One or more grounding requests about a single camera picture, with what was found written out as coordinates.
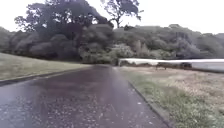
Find wood of dark trees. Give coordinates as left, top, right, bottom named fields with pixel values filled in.
left=0, top=0, right=224, bottom=66

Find grass field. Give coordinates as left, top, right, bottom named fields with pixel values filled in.
left=0, top=52, right=93, bottom=81
left=117, top=65, right=224, bottom=128

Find long white railing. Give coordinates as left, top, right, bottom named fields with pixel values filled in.
left=117, top=57, right=224, bottom=67

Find dark kerb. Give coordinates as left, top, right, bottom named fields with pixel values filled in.
left=125, top=79, right=176, bottom=128
left=0, top=67, right=88, bottom=88

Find wet grey asphalt road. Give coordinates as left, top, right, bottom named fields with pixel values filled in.
left=0, top=64, right=172, bottom=128

